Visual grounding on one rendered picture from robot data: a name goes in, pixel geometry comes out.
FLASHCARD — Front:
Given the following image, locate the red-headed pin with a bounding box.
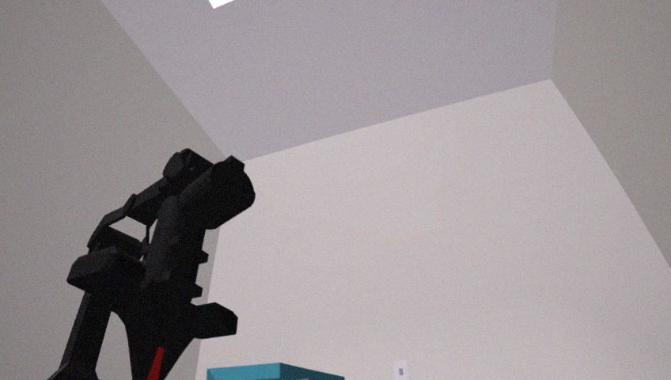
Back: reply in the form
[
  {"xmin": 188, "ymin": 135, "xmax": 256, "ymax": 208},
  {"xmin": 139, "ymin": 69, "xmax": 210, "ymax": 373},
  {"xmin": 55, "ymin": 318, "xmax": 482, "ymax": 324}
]
[{"xmin": 146, "ymin": 347, "xmax": 164, "ymax": 380}]

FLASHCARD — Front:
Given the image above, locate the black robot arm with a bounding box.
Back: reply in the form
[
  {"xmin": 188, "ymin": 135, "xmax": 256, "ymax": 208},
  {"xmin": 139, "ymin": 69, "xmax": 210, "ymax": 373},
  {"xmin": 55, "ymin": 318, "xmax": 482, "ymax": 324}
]
[{"xmin": 47, "ymin": 149, "xmax": 256, "ymax": 380}]

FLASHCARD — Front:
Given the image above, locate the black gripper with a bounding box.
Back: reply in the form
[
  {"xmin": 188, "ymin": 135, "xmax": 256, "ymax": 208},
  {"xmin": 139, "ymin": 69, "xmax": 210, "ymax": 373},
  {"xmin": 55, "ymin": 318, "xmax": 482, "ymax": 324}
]
[{"xmin": 66, "ymin": 229, "xmax": 238, "ymax": 380}]

